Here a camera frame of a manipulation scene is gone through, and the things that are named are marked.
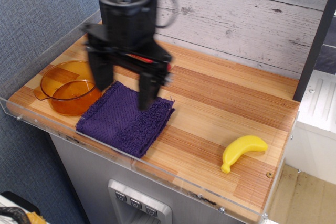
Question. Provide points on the red handled metal spoon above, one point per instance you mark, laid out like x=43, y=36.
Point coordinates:
x=146, y=60

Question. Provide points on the silver dispenser button panel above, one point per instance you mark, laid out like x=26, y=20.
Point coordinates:
x=133, y=206

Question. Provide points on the yellow toy banana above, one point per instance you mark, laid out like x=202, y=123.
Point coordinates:
x=239, y=147

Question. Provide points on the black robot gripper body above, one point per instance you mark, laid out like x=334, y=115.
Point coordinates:
x=129, y=28

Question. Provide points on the black right vertical post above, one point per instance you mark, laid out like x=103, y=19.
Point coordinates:
x=316, y=46

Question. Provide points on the grey toy fridge cabinet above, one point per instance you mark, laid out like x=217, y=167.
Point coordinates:
x=90, y=172

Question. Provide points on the white ribbed side unit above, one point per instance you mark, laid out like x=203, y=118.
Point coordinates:
x=311, y=147

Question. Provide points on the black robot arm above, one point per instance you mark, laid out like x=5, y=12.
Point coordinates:
x=126, y=39

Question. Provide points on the orange transparent plastic pot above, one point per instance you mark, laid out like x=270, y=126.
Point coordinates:
x=69, y=88

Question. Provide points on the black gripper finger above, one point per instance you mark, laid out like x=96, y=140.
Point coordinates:
x=101, y=68
x=149, y=86

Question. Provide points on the yellow object bottom left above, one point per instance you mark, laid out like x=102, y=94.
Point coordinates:
x=34, y=218

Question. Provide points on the clear acrylic table guard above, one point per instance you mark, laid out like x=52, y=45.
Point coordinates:
x=218, y=159

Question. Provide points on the purple folded towel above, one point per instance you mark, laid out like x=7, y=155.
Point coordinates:
x=115, y=119

